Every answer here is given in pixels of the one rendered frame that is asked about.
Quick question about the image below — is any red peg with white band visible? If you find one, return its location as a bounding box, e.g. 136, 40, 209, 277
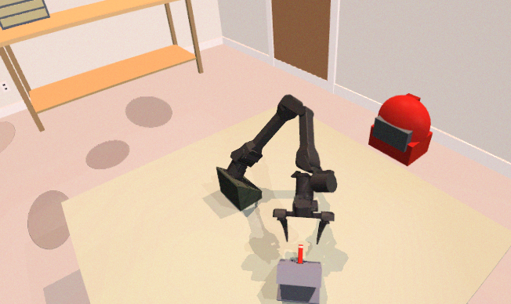
298, 244, 303, 263

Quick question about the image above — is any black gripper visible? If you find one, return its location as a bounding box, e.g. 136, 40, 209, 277
273, 192, 335, 244

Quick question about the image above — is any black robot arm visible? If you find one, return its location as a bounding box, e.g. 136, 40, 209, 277
223, 94, 337, 217

